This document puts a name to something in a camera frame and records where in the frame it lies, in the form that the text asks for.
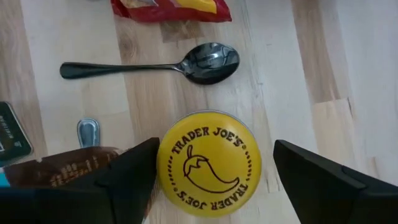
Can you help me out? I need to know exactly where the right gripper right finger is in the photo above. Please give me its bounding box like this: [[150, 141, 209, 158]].
[[272, 139, 398, 224]]

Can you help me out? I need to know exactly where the yellow lid spice jar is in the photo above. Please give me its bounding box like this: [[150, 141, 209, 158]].
[[156, 110, 262, 218], [2, 146, 130, 188]]

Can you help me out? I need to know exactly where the silver metal spoon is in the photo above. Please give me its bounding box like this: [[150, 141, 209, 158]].
[[76, 118, 101, 149]]

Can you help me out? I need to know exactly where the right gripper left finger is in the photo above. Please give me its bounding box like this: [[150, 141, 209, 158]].
[[0, 138, 160, 224]]

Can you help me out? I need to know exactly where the black lid small jar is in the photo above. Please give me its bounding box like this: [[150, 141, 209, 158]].
[[0, 101, 34, 167]]

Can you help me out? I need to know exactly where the roast beef ramen packet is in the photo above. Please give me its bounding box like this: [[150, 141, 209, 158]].
[[111, 0, 233, 24]]

